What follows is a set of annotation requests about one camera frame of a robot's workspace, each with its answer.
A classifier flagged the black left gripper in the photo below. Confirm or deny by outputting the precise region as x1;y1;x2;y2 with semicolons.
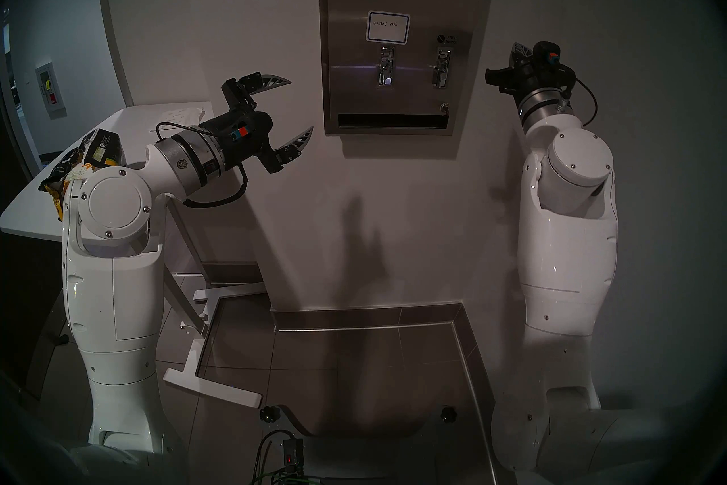
199;72;314;175

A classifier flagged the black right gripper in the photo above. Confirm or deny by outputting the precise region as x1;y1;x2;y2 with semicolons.
485;42;576;99

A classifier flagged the dark robot base platform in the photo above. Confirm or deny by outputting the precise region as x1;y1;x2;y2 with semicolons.
278;404;489;485

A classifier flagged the chrome tampon dispensing mechanism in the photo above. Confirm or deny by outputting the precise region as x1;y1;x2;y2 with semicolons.
434;47;453;89

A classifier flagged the flat white wrapped pad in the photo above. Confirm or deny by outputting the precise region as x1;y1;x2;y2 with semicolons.
158;107;206;125

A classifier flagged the chrome pad dispensing mechanism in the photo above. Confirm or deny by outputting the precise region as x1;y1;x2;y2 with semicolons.
376;46;396;87

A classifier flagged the white label with blue border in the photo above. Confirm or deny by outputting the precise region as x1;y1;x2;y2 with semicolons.
366;10;411;45

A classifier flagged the black yellow pad package bag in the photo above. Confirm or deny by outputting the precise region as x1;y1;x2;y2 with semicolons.
37;128;127;222

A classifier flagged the white table with legs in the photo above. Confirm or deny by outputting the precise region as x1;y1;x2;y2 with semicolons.
0;102;268;411

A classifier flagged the black power box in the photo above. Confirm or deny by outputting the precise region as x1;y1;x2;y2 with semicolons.
282;437;305;476

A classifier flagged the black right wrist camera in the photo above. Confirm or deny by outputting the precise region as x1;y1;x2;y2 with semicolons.
533;41;563;71

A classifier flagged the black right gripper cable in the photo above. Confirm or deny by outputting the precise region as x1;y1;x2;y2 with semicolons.
559;74;599;128

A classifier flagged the thin black left camera cable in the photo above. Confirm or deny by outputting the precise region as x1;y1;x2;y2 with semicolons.
156;122;215;142

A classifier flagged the thick black left gripper cable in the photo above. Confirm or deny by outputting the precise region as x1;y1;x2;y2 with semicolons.
182;163;249;209

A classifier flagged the grey door frame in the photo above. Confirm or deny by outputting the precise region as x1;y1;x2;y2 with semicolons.
95;0;135;107

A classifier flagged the wall fire extinguisher cabinet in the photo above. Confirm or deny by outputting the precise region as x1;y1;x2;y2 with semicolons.
35;62;68;120

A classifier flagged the green and black cable bundle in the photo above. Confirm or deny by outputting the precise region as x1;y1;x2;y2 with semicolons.
250;429;296;485

